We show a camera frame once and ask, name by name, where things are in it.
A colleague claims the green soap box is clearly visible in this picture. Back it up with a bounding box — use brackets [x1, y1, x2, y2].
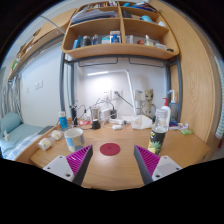
[180, 128, 194, 136]

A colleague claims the black electric razor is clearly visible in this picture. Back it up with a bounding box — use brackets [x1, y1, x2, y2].
[69, 105, 78, 127]

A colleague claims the white wall switch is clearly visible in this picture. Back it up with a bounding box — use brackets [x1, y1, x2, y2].
[34, 79, 44, 91]

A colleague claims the white and blue mug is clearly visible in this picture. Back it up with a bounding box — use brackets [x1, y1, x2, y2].
[63, 127, 86, 153]

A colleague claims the blue spray bottle white nozzle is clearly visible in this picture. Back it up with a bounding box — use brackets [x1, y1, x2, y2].
[167, 89, 179, 123]

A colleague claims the small blue tube white cap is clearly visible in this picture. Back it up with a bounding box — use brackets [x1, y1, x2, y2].
[58, 111, 69, 131]

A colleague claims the dark flat tablet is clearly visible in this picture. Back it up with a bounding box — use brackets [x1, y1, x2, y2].
[37, 125, 56, 136]

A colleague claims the white wall outlet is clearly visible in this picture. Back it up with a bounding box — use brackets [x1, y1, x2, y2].
[100, 89, 124, 101]

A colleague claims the clear bottle with pineapple label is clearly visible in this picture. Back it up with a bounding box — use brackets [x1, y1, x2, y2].
[147, 108, 169, 156]

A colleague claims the flat round red coaster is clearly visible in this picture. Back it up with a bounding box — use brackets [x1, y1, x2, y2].
[99, 142, 121, 157]

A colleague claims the wooden shelf unit with items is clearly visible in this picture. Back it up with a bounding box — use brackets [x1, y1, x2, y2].
[61, 0, 180, 61]

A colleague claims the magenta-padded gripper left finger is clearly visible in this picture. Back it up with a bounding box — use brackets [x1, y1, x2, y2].
[42, 144, 94, 187]

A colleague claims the wrapped round bun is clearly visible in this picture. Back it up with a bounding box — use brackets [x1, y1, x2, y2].
[49, 129, 64, 141]
[37, 137, 54, 152]

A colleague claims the bed with teal pillow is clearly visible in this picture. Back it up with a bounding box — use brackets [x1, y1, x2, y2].
[0, 111, 44, 159]

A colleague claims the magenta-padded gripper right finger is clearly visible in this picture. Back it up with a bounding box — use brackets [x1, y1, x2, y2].
[133, 144, 183, 186]

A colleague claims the white pump bottle red top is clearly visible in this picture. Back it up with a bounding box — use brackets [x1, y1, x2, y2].
[160, 97, 172, 127]

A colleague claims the steel cup on black base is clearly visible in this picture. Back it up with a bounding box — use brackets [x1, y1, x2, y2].
[90, 105, 102, 130]

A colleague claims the white charger block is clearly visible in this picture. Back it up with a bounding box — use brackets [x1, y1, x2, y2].
[99, 108, 113, 123]

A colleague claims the white paper bag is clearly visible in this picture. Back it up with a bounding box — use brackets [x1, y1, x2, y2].
[130, 114, 154, 130]

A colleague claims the long wooden wall shelf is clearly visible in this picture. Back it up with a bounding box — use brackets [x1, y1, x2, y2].
[7, 8, 78, 81]

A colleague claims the grey metal loft frame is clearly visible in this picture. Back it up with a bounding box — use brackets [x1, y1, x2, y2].
[59, 51, 183, 123]

